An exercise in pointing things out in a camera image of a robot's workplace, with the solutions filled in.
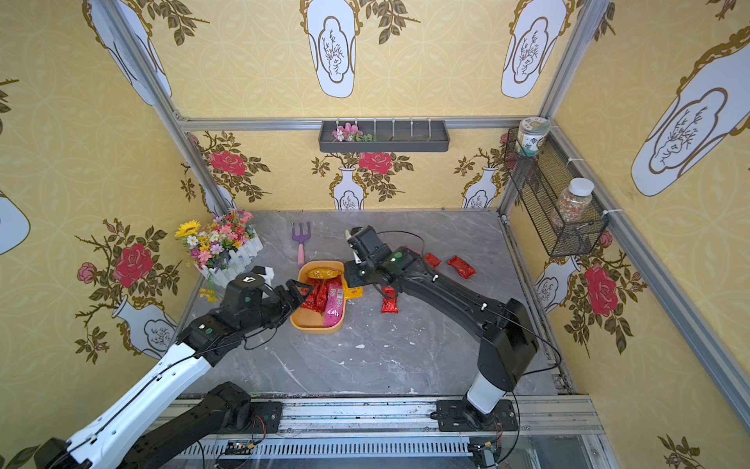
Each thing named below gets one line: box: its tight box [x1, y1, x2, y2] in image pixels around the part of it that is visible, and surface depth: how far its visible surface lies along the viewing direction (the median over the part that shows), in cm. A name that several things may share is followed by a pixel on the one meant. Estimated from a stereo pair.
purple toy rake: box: [291, 220, 312, 265], surface depth 116 cm
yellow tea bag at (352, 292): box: [342, 279, 365, 300], surface depth 82 cm
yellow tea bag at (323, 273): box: [307, 267, 342, 280], surface depth 97 cm
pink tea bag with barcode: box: [323, 281, 343, 328], surface depth 92 cm
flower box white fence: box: [174, 209, 264, 303], surface depth 94 cm
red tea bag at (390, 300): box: [380, 286, 399, 314], surface depth 94 cm
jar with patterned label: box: [517, 116, 551, 158], surface depth 87 cm
